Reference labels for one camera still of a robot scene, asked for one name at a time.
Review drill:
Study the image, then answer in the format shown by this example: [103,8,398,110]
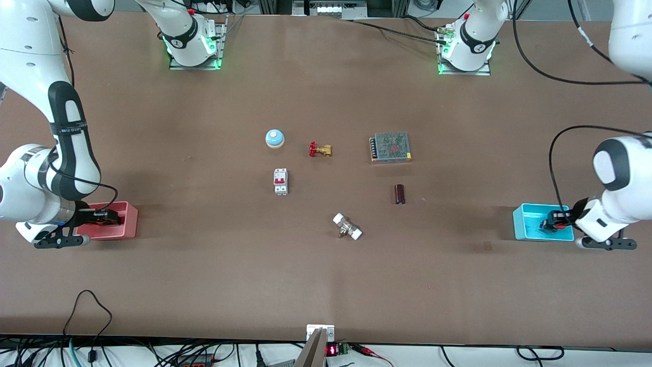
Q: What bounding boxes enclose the metal fitting white caps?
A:
[333,213,363,241]

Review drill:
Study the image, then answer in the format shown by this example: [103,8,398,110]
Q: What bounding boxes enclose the thin black looped cable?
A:
[62,290,113,363]

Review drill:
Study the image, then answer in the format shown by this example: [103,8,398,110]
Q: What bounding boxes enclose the black cable to base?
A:
[340,15,455,45]

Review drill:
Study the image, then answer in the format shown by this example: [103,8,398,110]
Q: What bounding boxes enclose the red alligator clip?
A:
[355,345,394,366]

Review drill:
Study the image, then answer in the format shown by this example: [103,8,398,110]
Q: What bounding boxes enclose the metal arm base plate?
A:
[437,30,493,76]
[169,14,228,71]

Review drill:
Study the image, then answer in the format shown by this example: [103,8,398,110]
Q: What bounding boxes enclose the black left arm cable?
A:
[512,0,652,215]

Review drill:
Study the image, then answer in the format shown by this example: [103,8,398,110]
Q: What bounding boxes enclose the cyan plastic bin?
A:
[512,203,575,242]

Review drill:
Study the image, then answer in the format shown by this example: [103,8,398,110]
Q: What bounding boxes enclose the black coiled cable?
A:
[516,345,565,362]

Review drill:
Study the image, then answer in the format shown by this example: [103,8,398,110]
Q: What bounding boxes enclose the metal mesh power supply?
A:
[369,132,413,164]

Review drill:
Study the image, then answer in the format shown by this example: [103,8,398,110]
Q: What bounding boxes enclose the pink plastic bin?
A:
[73,201,139,240]

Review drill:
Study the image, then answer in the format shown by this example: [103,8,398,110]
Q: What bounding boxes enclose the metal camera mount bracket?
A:
[294,324,336,367]

